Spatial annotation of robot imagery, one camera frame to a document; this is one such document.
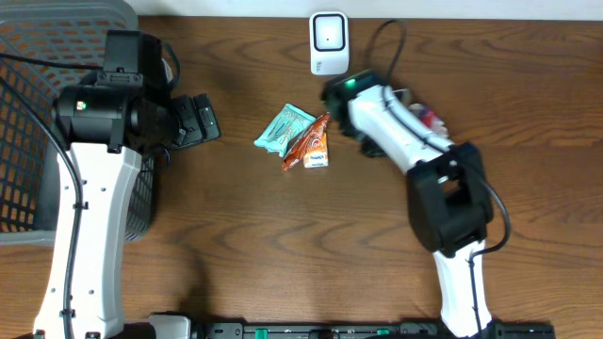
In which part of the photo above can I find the teal snack wrapper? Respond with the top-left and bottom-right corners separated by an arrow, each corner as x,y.
253,104 -> 316,158

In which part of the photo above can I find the orange brown snack bag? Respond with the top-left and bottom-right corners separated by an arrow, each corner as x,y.
282,112 -> 331,172

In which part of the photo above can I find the orange tissue pack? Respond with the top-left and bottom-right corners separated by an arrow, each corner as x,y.
303,132 -> 329,169

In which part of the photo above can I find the red purple pad package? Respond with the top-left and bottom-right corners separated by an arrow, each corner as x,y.
408,103 -> 448,138

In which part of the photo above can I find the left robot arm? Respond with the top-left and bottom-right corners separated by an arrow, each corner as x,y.
32,30 -> 220,338

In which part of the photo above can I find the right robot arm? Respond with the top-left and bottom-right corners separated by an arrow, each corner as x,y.
320,71 -> 494,338

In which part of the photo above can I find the grey plastic mesh basket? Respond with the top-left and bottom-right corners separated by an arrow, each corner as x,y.
1,0 -> 138,246

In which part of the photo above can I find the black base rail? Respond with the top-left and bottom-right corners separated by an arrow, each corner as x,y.
150,321 -> 557,339

